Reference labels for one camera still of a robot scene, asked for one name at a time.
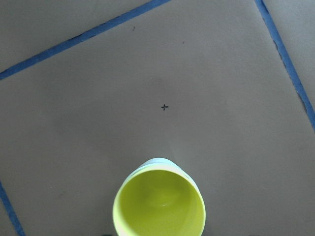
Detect yellow plastic cup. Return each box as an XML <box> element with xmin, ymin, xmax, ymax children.
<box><xmin>113</xmin><ymin>169</ymin><xmax>206</xmax><ymax>236</ymax></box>

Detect green plastic cup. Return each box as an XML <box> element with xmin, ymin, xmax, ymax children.
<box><xmin>122</xmin><ymin>157</ymin><xmax>199</xmax><ymax>190</ymax></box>

